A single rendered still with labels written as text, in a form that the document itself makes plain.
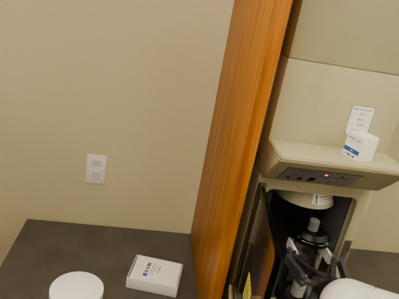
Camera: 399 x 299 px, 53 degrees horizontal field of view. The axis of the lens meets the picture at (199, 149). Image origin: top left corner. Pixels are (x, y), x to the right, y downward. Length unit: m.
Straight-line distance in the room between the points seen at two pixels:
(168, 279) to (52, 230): 0.49
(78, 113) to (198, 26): 0.50
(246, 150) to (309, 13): 0.34
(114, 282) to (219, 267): 0.40
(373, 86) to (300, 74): 0.19
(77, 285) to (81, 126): 0.58
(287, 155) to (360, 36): 0.32
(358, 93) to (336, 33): 0.16
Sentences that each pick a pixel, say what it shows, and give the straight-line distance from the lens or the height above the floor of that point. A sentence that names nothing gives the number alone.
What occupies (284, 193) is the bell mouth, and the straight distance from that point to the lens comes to 1.17.
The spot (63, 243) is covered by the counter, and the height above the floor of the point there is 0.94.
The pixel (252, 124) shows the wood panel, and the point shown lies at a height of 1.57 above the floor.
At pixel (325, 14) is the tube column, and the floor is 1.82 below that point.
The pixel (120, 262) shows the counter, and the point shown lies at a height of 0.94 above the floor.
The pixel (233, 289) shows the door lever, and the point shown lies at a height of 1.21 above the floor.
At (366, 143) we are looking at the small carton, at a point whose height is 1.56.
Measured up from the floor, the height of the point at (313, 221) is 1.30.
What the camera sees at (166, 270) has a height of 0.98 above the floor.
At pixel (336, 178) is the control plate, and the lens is 1.04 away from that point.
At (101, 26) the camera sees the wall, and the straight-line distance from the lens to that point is 1.37.
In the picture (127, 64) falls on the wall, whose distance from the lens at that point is 1.38.
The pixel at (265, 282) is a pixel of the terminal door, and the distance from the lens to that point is 0.84.
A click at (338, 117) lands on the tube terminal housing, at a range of 1.06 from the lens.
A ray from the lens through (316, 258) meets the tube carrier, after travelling 1.17.
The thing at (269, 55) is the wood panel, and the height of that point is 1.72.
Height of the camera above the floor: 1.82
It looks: 22 degrees down
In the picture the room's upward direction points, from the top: 10 degrees clockwise
